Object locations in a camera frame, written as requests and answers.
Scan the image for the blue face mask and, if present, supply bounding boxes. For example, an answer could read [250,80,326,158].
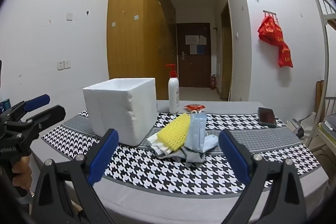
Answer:
[184,112,208,153]

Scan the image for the white foam box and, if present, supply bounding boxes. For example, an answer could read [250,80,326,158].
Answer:
[83,78,157,147]

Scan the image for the dark brown entrance door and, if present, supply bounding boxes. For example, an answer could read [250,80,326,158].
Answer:
[176,22,211,87]

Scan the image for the red snack packet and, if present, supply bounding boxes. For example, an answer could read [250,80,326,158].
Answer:
[184,103,206,112]

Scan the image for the wooden wardrobe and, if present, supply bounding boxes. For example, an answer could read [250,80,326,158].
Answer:
[106,0,177,100]

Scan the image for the black smartphone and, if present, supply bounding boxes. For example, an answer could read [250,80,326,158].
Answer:
[258,107,277,128]

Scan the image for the yellow mesh sponge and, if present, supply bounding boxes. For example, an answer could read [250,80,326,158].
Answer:
[157,113,191,150]

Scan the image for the leaning wooden boards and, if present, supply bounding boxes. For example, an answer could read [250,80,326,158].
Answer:
[316,81,325,112]

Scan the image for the metal bunk bed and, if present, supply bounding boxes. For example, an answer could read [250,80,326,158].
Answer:
[306,0,336,151]

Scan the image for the grey sock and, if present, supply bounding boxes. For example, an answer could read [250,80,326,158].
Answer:
[154,144,206,170]

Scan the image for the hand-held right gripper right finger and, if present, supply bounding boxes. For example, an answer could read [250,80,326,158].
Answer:
[219,130,307,224]

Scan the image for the light wooden side door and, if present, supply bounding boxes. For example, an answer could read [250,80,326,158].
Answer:
[220,1,234,101]

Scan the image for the red plastic bag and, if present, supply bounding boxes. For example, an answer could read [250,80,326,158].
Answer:
[257,15,286,45]
[274,42,294,68]

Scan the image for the person's left hand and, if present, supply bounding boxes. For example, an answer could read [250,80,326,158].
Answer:
[12,155,33,194]

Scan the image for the houndstooth tablecloth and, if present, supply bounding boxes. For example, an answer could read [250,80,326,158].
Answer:
[41,109,322,195]

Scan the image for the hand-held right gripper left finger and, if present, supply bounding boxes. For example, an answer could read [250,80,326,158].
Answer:
[31,128,120,224]

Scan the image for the white cloth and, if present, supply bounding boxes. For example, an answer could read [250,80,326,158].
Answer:
[146,132,175,155]

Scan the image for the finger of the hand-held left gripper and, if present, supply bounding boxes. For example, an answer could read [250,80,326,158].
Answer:
[7,105,66,135]
[4,94,51,122]

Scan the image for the white pump bottle red cap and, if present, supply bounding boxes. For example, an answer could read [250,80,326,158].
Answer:
[165,64,180,114]

